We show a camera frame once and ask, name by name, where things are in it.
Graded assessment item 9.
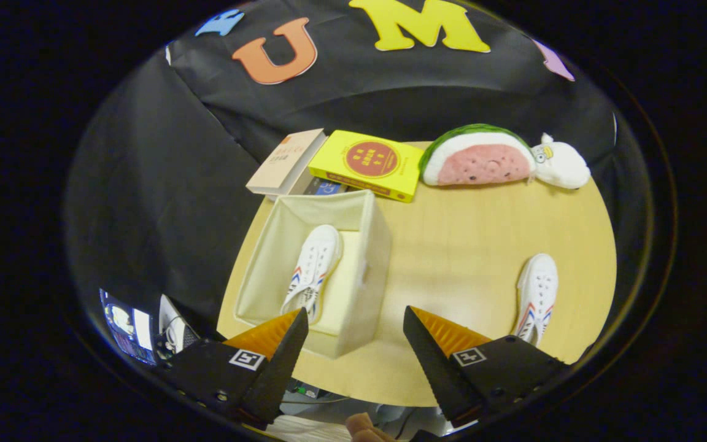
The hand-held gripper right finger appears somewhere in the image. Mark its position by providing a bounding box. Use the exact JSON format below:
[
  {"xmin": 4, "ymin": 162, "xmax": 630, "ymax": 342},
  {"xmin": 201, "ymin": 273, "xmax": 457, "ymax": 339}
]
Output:
[{"xmin": 403, "ymin": 305, "xmax": 572, "ymax": 429}]

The cream fabric storage box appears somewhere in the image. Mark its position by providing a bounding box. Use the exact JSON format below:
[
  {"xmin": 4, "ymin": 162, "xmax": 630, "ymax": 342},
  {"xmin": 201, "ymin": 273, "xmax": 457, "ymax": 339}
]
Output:
[{"xmin": 233, "ymin": 189, "xmax": 393, "ymax": 360}]

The white canvas shoe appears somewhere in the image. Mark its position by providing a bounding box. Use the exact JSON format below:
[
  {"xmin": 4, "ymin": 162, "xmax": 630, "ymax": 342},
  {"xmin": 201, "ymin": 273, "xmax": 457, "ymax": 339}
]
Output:
[
  {"xmin": 511, "ymin": 254, "xmax": 559, "ymax": 347},
  {"xmin": 280, "ymin": 224, "xmax": 343, "ymax": 325}
]

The blue book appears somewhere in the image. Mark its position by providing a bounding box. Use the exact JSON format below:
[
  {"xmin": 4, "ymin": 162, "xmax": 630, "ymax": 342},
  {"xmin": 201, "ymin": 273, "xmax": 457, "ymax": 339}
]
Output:
[{"xmin": 303, "ymin": 178, "xmax": 348, "ymax": 197}]

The white plush toy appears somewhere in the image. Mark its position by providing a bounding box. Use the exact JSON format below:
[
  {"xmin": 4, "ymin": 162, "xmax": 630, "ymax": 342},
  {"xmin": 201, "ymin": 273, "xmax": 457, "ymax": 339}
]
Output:
[{"xmin": 531, "ymin": 133, "xmax": 592, "ymax": 190}]

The watermelon slice plush toy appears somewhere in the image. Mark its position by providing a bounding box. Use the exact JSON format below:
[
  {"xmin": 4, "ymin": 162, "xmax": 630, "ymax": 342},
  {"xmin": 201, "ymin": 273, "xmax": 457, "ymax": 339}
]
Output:
[{"xmin": 418, "ymin": 123, "xmax": 537, "ymax": 187}]

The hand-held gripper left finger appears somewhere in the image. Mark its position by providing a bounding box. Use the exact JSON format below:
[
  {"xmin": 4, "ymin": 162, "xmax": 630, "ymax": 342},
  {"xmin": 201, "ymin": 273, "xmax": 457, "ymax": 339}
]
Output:
[{"xmin": 160, "ymin": 307, "xmax": 310, "ymax": 430}]

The yellow book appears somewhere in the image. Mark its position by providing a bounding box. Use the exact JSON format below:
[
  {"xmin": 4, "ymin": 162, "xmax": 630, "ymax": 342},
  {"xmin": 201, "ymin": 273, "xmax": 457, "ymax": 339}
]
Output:
[{"xmin": 308, "ymin": 130, "xmax": 425, "ymax": 203}]

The beige book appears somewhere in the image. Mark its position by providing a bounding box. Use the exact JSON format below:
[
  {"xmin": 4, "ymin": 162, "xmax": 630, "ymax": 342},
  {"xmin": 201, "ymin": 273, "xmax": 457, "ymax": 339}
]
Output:
[{"xmin": 245, "ymin": 128, "xmax": 328, "ymax": 197}]

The black backdrop cloth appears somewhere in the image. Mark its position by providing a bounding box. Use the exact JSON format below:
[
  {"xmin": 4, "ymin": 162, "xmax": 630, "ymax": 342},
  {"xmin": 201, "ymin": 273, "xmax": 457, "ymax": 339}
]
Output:
[{"xmin": 65, "ymin": 0, "xmax": 643, "ymax": 363}]

